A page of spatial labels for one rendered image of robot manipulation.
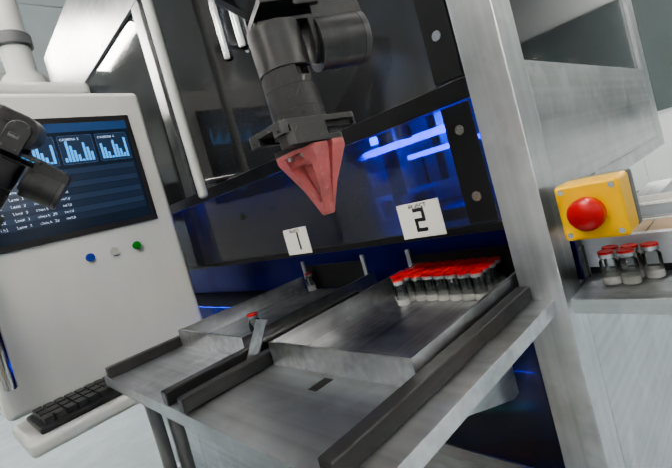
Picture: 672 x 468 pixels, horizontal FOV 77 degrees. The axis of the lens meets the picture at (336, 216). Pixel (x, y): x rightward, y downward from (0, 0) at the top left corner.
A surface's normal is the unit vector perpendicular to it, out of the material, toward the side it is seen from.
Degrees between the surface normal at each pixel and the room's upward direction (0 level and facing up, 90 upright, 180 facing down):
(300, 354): 90
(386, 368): 90
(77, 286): 90
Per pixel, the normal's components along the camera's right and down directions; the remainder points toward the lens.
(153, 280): 0.71, -0.16
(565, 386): -0.69, 0.22
